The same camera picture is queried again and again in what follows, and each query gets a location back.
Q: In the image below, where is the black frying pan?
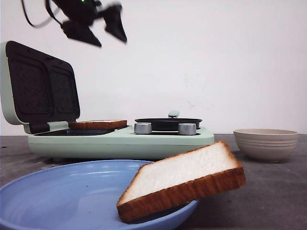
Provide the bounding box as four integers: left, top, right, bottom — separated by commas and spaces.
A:
135, 110, 202, 131

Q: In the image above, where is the blue plate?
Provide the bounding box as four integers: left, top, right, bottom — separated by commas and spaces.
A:
0, 160, 198, 230

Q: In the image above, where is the silver right control knob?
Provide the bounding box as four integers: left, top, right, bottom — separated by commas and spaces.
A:
178, 123, 197, 136

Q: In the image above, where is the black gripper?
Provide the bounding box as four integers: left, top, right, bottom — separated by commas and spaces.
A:
53, 0, 127, 47

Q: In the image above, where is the silver control knob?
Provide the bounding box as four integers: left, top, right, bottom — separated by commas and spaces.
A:
178, 123, 197, 136
134, 122, 152, 135

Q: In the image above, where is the beige ribbed bowl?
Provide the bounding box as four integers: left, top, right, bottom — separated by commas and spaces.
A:
234, 128, 299, 162

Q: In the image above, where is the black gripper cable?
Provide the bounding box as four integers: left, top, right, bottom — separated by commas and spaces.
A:
21, 0, 63, 27

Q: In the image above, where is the white bread slice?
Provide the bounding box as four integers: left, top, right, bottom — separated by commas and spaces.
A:
117, 141, 246, 223
69, 119, 127, 130

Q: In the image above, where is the mint green breakfast maker base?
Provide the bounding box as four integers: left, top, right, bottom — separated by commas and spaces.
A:
28, 126, 214, 160

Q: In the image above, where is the mint green sandwich maker lid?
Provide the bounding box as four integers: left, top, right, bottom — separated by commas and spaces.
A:
0, 41, 80, 134

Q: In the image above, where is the silver left control knob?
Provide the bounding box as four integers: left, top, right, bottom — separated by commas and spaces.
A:
134, 122, 152, 135

